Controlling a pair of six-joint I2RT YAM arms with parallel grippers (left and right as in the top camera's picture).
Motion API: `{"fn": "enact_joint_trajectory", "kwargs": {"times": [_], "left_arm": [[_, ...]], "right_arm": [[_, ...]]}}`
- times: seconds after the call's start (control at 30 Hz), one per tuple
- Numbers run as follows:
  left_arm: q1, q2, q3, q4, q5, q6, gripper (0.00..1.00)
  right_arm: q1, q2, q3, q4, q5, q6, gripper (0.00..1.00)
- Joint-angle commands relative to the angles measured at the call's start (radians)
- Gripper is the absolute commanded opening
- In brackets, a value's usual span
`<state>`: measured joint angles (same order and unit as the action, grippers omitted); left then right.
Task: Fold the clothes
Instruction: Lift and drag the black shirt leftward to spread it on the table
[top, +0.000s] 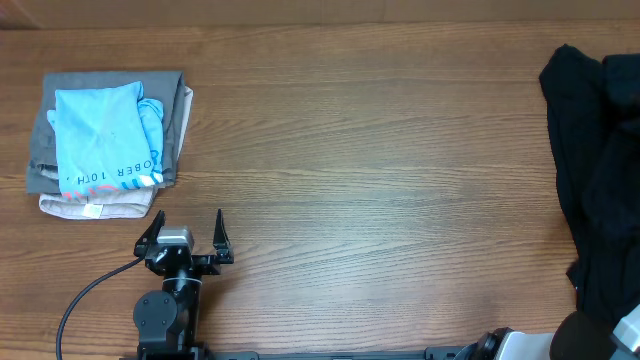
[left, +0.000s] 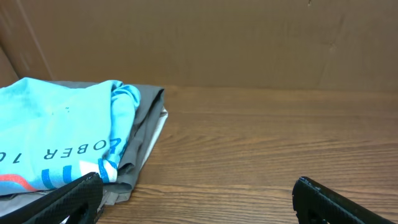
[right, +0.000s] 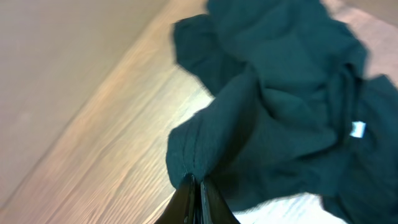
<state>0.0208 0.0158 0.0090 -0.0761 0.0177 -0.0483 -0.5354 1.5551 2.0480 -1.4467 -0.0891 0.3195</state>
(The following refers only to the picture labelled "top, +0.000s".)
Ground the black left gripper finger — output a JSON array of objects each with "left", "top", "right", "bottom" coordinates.
[
  {"left": 212, "top": 209, "right": 234, "bottom": 264},
  {"left": 133, "top": 210, "right": 166, "bottom": 258}
]

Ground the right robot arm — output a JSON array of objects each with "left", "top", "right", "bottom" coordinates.
[{"left": 454, "top": 308, "right": 639, "bottom": 360}]

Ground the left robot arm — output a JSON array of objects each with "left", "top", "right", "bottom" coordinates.
[{"left": 133, "top": 211, "right": 234, "bottom": 359}]

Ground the black clothes pile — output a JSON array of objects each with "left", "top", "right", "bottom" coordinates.
[{"left": 539, "top": 45, "right": 639, "bottom": 327}]

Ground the beige folded garment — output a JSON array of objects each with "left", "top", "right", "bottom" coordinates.
[{"left": 39, "top": 86, "right": 193, "bottom": 220}]

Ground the light blue folded shirt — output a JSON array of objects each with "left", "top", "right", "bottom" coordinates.
[{"left": 47, "top": 81, "right": 164, "bottom": 199}]

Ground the grey folded garment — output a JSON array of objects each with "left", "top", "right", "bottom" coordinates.
[{"left": 26, "top": 71, "right": 186, "bottom": 194}]

